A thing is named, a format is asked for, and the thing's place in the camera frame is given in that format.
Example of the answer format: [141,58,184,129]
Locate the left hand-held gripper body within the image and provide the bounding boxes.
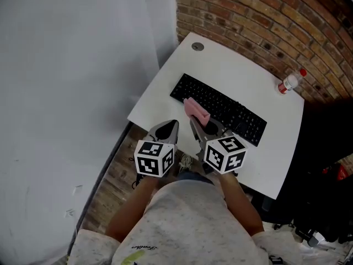
[133,135,178,178]

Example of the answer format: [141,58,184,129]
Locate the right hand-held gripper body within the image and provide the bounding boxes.
[196,136,249,177]

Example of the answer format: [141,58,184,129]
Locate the pink cloth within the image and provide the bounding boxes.
[183,97,211,128]

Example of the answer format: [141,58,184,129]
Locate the black keyboard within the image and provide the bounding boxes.
[169,73,268,147]

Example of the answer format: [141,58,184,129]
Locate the person's right forearm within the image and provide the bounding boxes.
[219,171,265,237]

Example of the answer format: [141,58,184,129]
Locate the person's left forearm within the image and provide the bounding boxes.
[104,175,161,242]

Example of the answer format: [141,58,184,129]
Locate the person's beige shoe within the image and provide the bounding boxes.
[178,153,194,173]

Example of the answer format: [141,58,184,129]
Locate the person's blue jeans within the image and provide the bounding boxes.
[176,171,215,186]

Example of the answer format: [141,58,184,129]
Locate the black baseboard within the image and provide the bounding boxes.
[66,119,133,261]

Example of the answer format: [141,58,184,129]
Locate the person's grey speckled shirt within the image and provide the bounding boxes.
[67,175,301,265]

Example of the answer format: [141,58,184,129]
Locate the clear bottle with red cap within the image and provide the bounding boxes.
[277,68,307,95]

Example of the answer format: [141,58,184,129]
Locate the black office chair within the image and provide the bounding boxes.
[259,98,353,242]

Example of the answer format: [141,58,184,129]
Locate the red box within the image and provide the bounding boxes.
[322,163,350,182]

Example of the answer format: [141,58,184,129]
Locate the black floor cable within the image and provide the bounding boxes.
[128,155,145,189]

